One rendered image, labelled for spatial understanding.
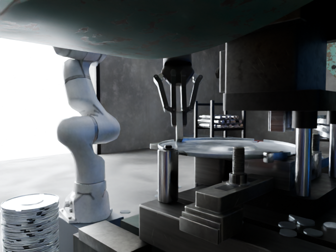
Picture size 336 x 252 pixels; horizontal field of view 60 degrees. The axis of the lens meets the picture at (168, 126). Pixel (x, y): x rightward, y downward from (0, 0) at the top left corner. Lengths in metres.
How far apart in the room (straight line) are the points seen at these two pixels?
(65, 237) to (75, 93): 0.54
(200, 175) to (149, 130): 5.85
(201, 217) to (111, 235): 0.22
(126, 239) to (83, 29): 0.39
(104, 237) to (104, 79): 5.31
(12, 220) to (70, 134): 0.80
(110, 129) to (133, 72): 5.11
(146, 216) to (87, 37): 0.32
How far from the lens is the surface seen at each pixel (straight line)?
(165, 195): 0.50
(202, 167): 0.62
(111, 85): 5.85
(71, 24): 0.22
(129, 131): 6.11
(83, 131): 1.06
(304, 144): 0.46
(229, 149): 0.58
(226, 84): 0.54
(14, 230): 1.75
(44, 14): 0.21
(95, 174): 1.11
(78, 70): 1.18
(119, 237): 0.54
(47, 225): 1.74
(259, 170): 0.52
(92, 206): 1.14
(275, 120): 0.55
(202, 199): 0.39
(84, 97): 1.13
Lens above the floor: 0.86
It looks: 3 degrees down
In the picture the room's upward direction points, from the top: straight up
